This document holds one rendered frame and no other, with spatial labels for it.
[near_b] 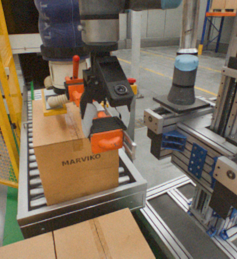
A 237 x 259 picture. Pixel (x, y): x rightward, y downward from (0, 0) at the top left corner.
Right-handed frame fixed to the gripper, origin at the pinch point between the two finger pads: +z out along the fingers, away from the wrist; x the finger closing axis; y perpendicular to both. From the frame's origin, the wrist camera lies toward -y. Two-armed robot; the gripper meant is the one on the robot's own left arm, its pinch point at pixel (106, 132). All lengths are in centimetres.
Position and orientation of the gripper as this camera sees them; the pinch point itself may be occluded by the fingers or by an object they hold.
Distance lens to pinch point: 50.1
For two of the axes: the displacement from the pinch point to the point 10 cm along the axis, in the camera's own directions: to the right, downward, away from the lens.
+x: -9.5, 1.6, -2.7
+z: 0.1, 8.7, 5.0
